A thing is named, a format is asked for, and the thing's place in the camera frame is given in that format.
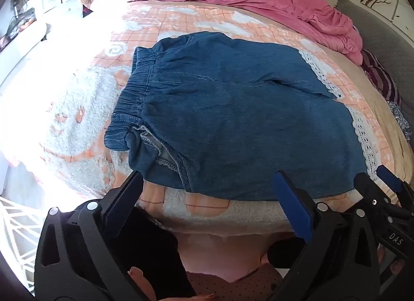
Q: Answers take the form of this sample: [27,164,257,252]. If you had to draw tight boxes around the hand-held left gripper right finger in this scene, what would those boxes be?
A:
[268,171,380,301]

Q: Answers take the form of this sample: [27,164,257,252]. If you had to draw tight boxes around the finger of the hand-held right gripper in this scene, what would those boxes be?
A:
[353,173,397,224]
[376,165,410,207]

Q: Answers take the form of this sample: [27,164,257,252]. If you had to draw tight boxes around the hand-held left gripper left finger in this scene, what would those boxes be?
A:
[34,171,144,301]

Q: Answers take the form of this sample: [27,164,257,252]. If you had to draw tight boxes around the blue denim pants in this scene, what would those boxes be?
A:
[104,31,377,201]

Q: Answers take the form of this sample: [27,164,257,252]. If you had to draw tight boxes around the person's left forearm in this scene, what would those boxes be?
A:
[126,205,195,301]

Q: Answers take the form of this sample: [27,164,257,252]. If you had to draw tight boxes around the person's right forearm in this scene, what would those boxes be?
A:
[267,238,300,271]

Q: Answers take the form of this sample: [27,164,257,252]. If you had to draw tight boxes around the person's right hand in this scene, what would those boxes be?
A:
[376,246,406,280]

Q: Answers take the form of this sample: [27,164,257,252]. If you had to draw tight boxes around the person's left hand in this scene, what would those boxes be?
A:
[128,267,218,301]

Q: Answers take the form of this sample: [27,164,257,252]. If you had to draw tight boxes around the floral cloth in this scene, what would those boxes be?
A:
[388,100,413,141]

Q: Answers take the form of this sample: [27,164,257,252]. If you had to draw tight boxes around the tan bed sheet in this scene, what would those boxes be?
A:
[304,37,412,198]

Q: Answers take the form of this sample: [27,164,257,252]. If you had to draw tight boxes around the peach bear print blanket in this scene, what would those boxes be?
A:
[0,0,403,237]

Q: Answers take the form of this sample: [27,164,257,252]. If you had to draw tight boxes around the brown dotted clothing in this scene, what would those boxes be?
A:
[186,264,285,301]

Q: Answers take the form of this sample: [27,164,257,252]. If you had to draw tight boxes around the white lattice rack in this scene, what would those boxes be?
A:
[0,196,42,289]

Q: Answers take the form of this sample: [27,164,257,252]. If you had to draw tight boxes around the grey quilted headboard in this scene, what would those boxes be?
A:
[333,0,414,133]

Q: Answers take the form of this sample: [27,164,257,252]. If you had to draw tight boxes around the white desk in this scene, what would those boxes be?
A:
[0,21,52,86]

